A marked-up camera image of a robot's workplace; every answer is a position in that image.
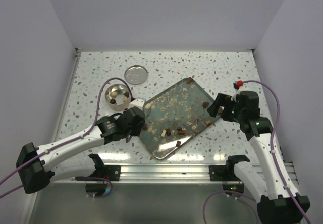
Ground round metal tin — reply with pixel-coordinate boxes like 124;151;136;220
104;84;132;111

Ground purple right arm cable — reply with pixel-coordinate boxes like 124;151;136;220
201;80;313;224

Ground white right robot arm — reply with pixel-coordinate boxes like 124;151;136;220
207;91;310;223

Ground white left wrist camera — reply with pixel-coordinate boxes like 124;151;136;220
128;98;146;110

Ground blossom pattern teal tray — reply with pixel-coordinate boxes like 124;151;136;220
130;78;220;163

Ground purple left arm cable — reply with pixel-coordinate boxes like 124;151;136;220
0;77;136;199

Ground metal serving tongs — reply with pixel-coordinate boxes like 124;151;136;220
124;102;151;143

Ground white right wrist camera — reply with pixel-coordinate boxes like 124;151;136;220
231;80;244;102

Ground round metal tin lid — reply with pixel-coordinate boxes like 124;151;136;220
124;65;148;85

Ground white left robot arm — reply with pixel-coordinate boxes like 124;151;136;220
16;106;145;194

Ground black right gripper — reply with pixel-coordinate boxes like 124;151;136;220
207;92;245;123

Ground dark cup chocolate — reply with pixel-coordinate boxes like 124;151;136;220
166;128;172;136

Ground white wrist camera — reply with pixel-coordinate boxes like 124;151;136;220
231;80;244;102
128;98;146;110

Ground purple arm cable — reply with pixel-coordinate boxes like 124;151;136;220
0;77;136;199
201;80;313;224

